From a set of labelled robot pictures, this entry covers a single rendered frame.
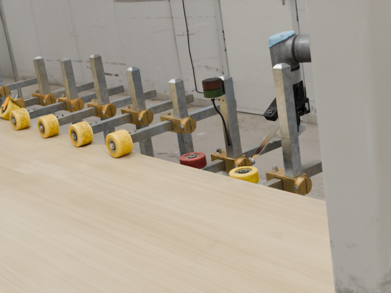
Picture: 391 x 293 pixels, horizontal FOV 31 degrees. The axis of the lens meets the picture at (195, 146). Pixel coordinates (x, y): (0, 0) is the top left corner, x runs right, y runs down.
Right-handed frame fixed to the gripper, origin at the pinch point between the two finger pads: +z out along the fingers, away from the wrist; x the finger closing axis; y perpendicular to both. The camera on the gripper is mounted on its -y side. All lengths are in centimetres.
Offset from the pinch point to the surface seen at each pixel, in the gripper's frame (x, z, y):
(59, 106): 98, -14, -35
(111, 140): 25, -15, -54
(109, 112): 66, -13, -30
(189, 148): 19.0, -4.6, -28.8
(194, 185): -20, -9, -57
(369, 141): -140, -61, -125
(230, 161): -4.7, -4.7, -31.1
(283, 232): -63, -10, -65
